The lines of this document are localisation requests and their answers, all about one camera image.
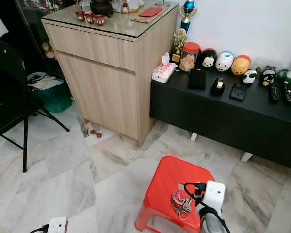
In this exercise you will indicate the black square pouch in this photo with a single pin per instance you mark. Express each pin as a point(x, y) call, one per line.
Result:
point(197, 79)

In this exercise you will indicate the black tape dispenser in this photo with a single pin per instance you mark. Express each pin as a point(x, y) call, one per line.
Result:
point(218, 87)

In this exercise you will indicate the black round plush toy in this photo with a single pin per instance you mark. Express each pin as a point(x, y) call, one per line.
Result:
point(208, 59)

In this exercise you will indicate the bunch of keys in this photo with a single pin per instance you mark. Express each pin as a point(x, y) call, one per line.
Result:
point(184, 205)

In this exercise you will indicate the blue ball trophy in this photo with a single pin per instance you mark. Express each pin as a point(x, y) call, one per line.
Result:
point(188, 7)

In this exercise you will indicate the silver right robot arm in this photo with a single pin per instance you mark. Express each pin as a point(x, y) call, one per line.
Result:
point(212, 224)

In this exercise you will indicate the black flat phone holder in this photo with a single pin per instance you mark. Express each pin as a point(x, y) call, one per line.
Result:
point(238, 92)

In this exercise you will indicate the red plastic stool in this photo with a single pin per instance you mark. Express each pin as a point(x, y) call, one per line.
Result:
point(165, 189)

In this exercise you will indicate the black folding chair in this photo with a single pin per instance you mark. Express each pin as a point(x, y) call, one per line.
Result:
point(5, 97)

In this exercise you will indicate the black remote control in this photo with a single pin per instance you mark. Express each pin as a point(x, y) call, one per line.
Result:
point(288, 93)
point(274, 93)

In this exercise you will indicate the black low console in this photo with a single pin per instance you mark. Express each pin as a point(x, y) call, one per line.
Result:
point(213, 121)

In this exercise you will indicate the white papers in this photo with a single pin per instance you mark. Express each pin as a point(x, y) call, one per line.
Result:
point(43, 82)

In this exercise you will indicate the white round plush toy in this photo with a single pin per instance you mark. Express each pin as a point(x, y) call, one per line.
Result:
point(224, 62)

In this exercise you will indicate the small black figure toy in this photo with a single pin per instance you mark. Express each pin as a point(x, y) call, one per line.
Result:
point(269, 76)

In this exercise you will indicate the green bin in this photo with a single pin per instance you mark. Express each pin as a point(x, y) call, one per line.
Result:
point(56, 99)

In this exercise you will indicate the small brown floor object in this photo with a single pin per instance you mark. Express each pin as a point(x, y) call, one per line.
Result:
point(96, 133)

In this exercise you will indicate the red lid snack jar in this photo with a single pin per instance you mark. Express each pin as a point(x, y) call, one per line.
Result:
point(189, 61)

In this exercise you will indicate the white figurine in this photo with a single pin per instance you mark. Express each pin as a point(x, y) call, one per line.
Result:
point(131, 5)

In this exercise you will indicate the red packet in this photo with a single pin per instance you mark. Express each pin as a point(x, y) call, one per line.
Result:
point(150, 11)

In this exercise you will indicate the black incense pot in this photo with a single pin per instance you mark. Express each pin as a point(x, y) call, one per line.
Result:
point(101, 7)

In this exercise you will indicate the light wooden cabinet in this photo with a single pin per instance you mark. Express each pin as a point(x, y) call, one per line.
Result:
point(102, 92)

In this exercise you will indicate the small panda toy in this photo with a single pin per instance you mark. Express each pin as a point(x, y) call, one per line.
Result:
point(250, 77)

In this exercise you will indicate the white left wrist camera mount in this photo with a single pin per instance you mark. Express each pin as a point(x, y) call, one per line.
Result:
point(57, 225)

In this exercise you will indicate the dark glass display cabinet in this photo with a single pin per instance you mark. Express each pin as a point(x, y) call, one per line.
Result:
point(31, 29)

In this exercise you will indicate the gold trophy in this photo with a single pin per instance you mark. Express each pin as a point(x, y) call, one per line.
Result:
point(179, 42)

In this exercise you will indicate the pink white tissue pack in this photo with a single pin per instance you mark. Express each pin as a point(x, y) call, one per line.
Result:
point(164, 73)

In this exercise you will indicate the orange round plush toy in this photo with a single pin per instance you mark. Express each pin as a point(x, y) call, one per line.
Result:
point(241, 65)

